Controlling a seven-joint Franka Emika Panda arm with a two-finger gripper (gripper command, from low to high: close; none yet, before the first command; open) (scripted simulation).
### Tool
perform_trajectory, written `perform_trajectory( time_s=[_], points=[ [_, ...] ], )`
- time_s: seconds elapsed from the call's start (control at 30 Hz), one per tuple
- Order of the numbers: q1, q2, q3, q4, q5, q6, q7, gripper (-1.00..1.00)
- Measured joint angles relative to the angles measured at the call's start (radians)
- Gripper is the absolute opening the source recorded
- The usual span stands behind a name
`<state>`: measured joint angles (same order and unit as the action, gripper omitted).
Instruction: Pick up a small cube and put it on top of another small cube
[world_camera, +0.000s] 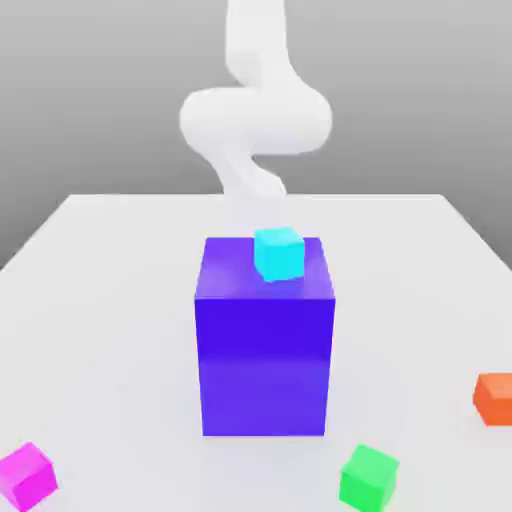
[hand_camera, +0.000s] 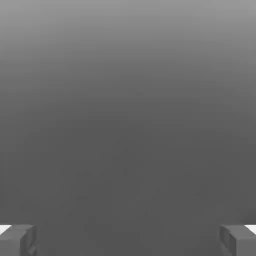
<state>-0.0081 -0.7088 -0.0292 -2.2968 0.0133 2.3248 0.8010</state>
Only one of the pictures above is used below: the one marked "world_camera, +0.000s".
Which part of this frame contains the small orange cube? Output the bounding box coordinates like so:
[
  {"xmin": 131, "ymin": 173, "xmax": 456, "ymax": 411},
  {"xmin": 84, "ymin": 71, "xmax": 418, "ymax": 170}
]
[{"xmin": 472, "ymin": 372, "xmax": 512, "ymax": 428}]

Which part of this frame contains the small green cube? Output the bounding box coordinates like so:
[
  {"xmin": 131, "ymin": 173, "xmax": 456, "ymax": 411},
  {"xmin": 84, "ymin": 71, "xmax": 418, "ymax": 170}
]
[{"xmin": 338, "ymin": 443, "xmax": 401, "ymax": 512}]

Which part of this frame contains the small magenta cube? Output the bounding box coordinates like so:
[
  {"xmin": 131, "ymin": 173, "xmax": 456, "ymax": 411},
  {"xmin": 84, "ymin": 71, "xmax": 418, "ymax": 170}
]
[{"xmin": 0, "ymin": 441, "xmax": 60, "ymax": 512}]

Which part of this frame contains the small cyan cube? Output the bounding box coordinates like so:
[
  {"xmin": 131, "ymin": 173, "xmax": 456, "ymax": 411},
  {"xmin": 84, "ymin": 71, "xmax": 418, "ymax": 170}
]
[{"xmin": 253, "ymin": 226, "xmax": 306, "ymax": 284}]

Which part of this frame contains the large purple box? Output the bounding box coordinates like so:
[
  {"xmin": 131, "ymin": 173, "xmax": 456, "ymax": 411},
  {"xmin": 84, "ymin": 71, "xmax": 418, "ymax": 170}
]
[{"xmin": 193, "ymin": 236, "xmax": 336, "ymax": 438}]

